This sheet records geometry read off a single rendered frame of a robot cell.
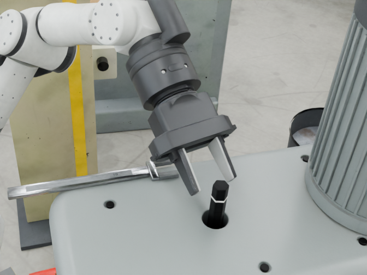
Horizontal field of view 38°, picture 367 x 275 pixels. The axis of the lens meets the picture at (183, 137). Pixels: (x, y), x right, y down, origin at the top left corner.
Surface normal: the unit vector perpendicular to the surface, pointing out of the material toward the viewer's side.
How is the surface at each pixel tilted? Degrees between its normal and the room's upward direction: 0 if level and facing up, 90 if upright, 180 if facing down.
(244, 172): 0
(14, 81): 93
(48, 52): 88
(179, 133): 30
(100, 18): 70
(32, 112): 90
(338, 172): 90
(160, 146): 52
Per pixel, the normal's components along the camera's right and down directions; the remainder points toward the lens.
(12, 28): -0.63, -0.18
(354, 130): -0.85, 0.28
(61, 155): 0.29, 0.63
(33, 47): 0.58, 0.53
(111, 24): -0.67, 0.11
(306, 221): 0.07, -0.77
